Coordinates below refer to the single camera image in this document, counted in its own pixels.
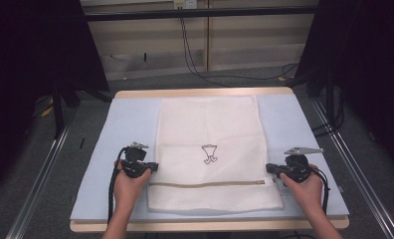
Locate white wall outlet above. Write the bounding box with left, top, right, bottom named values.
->
left=173, top=0, right=199, bottom=10

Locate white mesh laundry bag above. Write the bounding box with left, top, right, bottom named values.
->
left=146, top=95, right=285, bottom=214

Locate person's left hand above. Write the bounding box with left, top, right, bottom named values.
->
left=113, top=159, right=152, bottom=212

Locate right hand-held gripper black cable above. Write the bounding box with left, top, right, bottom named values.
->
left=312, top=166, right=331, bottom=215

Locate bundle of black cables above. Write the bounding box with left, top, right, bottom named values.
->
left=311, top=94, right=346, bottom=139

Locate left hand-held gripper black cable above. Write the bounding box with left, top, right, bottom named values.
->
left=106, top=146, right=129, bottom=225

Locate wooden table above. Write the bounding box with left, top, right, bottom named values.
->
left=69, top=87, right=350, bottom=233

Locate black curtain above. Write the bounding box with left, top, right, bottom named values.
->
left=0, top=0, right=110, bottom=198
left=295, top=0, right=394, bottom=175

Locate hand-held gripper black cable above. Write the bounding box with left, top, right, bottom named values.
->
left=312, top=166, right=331, bottom=215
left=106, top=146, right=129, bottom=225

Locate person's right hand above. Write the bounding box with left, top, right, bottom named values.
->
left=280, top=164, right=325, bottom=217

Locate black metal stand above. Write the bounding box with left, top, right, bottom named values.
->
left=323, top=71, right=339, bottom=128
left=50, top=81, right=84, bottom=139

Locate silver metal rail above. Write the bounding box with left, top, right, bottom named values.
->
left=5, top=109, right=76, bottom=239
left=309, top=97, right=394, bottom=239

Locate pale blue table mat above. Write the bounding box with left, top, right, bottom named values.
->
left=69, top=93, right=350, bottom=223

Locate yellow tape piece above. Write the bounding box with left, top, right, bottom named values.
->
left=40, top=105, right=55, bottom=119

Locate long black floor cable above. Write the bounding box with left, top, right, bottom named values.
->
left=179, top=17, right=299, bottom=88

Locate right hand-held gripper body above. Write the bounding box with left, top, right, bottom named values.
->
left=282, top=146, right=324, bottom=184

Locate black horizontal bar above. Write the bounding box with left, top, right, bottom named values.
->
left=85, top=6, right=319, bottom=22

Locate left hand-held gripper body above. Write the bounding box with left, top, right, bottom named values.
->
left=122, top=141, right=153, bottom=179

